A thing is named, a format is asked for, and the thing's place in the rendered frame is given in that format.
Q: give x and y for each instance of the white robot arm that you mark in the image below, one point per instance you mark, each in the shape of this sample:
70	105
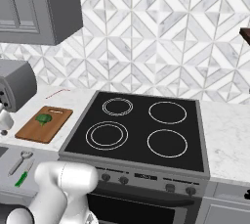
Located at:
62	185

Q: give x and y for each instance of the green broccoli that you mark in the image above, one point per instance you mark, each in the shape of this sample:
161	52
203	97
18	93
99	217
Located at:
43	119

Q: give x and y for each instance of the wooden cutting board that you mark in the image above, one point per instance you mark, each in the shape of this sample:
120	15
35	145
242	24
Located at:
44	124

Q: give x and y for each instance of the black glass hob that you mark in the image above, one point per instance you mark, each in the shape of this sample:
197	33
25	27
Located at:
136	130

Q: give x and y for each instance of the thin red straw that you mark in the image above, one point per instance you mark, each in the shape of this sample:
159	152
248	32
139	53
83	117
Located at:
57	93

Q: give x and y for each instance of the black oven knob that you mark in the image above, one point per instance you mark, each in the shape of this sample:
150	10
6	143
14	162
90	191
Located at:
170	187
123	180
105	177
190	190

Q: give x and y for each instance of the grey oven control panel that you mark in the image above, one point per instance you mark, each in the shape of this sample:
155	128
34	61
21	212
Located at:
146	177

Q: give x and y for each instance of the black oven door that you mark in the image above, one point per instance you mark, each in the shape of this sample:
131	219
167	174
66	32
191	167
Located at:
136	209

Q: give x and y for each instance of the grey toaster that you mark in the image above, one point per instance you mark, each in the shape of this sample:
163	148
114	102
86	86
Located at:
14	82

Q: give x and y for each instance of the white small appliance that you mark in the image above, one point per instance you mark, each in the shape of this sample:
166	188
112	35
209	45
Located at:
5	120

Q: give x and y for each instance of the silver peeler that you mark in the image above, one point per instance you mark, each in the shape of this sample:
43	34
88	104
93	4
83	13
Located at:
20	162

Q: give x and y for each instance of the grey base cupboard drawer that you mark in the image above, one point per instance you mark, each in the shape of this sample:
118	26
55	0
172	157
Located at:
24	172

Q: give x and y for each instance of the dark wooden shelf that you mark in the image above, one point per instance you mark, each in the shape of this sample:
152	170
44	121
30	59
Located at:
245	34

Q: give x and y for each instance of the grey drawer front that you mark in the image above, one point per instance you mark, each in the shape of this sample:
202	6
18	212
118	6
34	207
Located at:
229	191

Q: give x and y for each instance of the grey base cupboard door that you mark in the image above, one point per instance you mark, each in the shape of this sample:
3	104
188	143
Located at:
223	213

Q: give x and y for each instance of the grey wall cupboard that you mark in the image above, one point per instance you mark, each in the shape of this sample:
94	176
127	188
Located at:
35	4

